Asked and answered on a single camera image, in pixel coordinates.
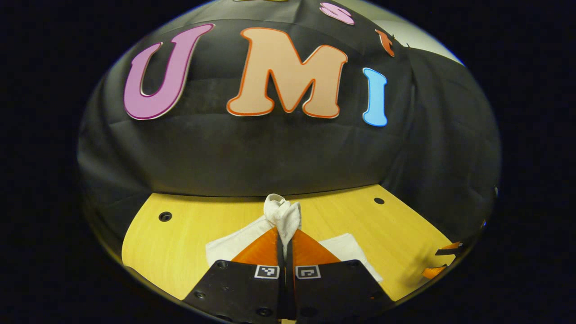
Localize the black backdrop cloth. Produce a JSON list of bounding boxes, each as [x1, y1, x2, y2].
[[77, 0, 501, 252]]

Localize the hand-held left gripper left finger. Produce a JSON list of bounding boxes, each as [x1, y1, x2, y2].
[[184, 226, 286, 322]]

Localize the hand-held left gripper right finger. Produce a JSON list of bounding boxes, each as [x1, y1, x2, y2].
[[287, 229, 394, 322]]

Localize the white jeans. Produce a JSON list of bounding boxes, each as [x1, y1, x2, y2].
[[206, 193, 383, 284]]

